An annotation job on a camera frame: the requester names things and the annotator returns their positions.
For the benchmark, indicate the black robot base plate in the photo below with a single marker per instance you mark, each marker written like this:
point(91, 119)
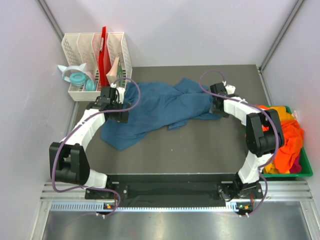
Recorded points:
point(179, 190)

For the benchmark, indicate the blue t shirt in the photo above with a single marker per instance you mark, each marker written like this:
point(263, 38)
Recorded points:
point(159, 104)

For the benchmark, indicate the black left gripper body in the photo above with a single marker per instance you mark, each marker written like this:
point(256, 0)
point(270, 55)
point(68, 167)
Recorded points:
point(119, 116)

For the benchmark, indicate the aluminium frame post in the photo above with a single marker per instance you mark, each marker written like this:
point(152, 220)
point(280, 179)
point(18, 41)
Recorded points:
point(51, 19)
point(297, 6)

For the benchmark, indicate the orange t shirt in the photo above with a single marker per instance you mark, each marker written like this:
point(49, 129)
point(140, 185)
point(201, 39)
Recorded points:
point(296, 139)

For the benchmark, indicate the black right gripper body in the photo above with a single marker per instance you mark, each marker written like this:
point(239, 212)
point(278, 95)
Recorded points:
point(218, 111)

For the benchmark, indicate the teal cat ear headphones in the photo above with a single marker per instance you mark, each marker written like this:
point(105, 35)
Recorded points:
point(79, 76)

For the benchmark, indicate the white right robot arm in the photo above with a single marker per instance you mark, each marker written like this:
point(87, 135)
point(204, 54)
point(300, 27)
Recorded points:
point(263, 131)

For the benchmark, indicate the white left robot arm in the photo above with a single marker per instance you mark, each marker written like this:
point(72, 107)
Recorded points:
point(68, 159)

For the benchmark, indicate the beige book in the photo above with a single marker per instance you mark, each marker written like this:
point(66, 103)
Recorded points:
point(112, 75)

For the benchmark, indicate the aluminium frame post left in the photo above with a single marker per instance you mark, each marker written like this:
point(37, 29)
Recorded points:
point(51, 19)

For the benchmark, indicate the white file organizer rack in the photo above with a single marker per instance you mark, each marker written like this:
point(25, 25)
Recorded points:
point(82, 48)

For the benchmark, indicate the red folder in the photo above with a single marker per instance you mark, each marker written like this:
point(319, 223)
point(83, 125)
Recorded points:
point(104, 62)

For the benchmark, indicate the green plastic basket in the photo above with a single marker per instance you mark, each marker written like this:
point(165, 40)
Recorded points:
point(304, 162)

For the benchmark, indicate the aluminium frame post right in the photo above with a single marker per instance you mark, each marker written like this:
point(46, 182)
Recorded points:
point(297, 6)

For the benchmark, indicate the grey slotted cable duct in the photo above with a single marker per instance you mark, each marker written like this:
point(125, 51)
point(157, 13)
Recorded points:
point(105, 207)

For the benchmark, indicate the magenta t shirt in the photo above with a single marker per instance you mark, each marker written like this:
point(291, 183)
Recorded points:
point(296, 167)

